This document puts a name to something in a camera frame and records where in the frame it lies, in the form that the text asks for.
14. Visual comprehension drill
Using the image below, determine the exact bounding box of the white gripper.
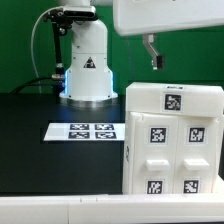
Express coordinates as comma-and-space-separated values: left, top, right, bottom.
113, 0, 224, 70

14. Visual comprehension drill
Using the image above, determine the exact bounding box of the white cabinet top block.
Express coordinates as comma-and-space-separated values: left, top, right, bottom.
126, 82, 224, 117

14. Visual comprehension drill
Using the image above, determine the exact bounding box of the white cabinet door panel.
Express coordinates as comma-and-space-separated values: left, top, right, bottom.
173, 117, 222, 194
132, 114, 179, 194

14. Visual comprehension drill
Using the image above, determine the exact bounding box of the white cabinet body box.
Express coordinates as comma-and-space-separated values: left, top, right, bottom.
122, 112, 223, 195

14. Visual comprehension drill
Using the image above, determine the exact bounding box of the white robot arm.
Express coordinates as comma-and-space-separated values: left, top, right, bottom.
56, 0, 224, 103

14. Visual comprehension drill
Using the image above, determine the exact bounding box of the black camera on stand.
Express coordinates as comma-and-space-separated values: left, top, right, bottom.
44, 6, 98, 83

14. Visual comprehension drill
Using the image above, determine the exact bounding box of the white cable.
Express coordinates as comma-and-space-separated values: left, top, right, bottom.
30, 6, 64, 94

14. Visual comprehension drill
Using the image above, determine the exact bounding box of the black cable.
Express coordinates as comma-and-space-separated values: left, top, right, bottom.
11, 77, 66, 94

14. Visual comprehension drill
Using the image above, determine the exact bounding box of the white fiducial marker base plate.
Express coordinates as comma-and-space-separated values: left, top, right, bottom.
44, 123, 125, 141

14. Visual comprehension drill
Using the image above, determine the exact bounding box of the white L-shaped obstacle frame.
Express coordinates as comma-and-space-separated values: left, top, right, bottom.
0, 176, 224, 224

